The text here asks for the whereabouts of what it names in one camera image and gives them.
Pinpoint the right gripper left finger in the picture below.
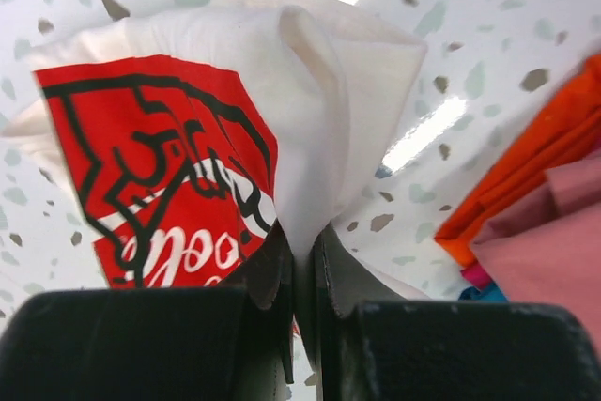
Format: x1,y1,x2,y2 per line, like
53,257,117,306
1,225,293,400

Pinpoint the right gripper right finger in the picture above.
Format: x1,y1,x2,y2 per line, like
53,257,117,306
313,228,600,400

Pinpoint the white t shirt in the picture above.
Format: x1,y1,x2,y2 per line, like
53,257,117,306
1,0,427,333

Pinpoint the magenta folded t shirt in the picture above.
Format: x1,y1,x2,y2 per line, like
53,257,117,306
461,261,493,291

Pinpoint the blue folded t shirt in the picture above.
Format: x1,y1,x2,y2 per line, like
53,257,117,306
458,283,508,302

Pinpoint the pink folded t shirt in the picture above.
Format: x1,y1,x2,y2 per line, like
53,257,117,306
470,150,600,344

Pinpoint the red folded t shirt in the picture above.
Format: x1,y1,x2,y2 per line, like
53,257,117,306
434,54,600,267

